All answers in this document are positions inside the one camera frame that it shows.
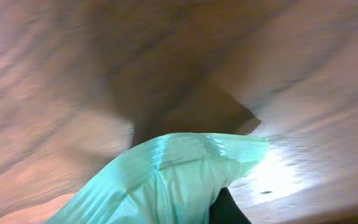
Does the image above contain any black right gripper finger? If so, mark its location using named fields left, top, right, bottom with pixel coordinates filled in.
left=209, top=187, right=251, bottom=224

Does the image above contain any mint toilet tissue pack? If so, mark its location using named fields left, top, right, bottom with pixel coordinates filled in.
left=50, top=133, right=269, bottom=224

